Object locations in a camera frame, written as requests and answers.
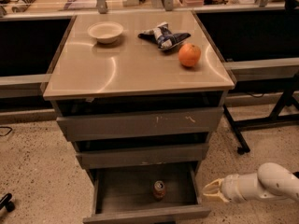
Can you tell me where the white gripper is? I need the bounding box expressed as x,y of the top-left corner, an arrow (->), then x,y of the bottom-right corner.
203,173 -> 260,203

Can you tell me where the open bottom drawer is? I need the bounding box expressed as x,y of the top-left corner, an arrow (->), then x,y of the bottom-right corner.
83,162 -> 210,224

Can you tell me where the orange fruit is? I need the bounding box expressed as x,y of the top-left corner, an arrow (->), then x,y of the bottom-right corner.
178,43 -> 201,67

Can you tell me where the blue white chip bag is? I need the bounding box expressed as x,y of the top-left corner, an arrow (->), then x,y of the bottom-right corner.
137,22 -> 191,50

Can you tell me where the white bowl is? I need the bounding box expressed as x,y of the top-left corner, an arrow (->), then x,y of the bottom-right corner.
88,21 -> 123,44

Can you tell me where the red coke can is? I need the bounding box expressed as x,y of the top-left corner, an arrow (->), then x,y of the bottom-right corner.
153,180 -> 166,201

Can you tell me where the black caster bottom left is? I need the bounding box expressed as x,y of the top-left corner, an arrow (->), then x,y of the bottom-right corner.
0,193 -> 15,212

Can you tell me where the top drawer front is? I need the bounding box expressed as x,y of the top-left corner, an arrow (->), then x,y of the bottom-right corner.
57,107 -> 223,142

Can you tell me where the black cable on floor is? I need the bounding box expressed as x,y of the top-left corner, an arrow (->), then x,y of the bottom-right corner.
0,126 -> 13,137

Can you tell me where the black table leg frame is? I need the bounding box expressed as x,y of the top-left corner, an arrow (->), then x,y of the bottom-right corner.
223,73 -> 299,155

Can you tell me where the middle drawer front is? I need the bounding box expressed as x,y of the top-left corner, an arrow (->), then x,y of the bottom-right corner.
77,143 -> 208,169

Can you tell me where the grey drawer cabinet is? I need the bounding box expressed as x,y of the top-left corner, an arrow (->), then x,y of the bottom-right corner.
42,10 -> 235,224

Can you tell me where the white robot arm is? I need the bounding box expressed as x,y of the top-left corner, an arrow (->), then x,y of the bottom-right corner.
202,162 -> 299,203

